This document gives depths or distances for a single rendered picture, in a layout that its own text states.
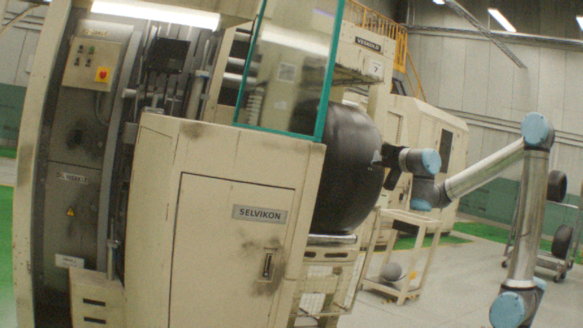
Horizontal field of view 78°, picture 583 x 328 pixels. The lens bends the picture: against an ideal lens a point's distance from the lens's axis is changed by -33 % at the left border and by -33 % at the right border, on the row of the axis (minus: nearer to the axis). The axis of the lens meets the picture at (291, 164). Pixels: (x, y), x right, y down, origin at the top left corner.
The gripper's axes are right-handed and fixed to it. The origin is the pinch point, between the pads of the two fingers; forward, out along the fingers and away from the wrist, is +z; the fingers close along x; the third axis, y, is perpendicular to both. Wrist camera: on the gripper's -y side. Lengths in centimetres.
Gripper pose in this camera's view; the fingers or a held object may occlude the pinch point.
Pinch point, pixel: (373, 164)
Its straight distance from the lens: 201.3
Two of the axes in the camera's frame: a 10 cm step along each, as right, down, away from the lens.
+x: -8.6, -1.4, -4.9
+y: 1.3, -9.9, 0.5
